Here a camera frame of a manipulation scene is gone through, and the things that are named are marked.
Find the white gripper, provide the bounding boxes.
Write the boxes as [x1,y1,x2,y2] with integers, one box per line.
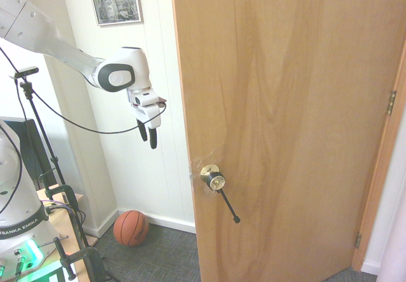
[126,88,162,151]

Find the black camera on stand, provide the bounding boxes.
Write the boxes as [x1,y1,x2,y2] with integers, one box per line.
[14,66,40,79]

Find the black monitor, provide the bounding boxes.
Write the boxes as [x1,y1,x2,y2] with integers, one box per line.
[2,118,61,190]

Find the framed black and white picture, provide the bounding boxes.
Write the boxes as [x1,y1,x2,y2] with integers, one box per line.
[86,0,144,27]

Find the orange basketball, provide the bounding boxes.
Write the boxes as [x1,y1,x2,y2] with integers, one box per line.
[113,210,150,248]

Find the wooden door frame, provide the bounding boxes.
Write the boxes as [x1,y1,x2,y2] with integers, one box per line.
[351,39,406,272]

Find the black clamp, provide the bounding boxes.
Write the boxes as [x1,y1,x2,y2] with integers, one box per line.
[44,184,93,251]
[39,236,107,282]

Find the black rod on knob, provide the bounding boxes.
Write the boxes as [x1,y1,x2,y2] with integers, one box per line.
[218,188,241,224]

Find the black camera stand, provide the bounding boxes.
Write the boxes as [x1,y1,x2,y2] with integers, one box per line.
[18,77,110,282]

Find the brass door knob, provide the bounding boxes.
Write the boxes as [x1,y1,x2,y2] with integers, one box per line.
[200,164,226,191]

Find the clear tape on door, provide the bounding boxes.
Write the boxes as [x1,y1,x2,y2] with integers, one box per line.
[188,148,223,200]

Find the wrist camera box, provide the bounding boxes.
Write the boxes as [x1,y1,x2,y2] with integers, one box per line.
[132,91,167,108]

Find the black cable to wrist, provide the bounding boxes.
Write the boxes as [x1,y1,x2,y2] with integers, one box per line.
[0,45,167,216]

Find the wooden door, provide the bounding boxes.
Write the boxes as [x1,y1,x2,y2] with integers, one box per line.
[169,0,406,282]

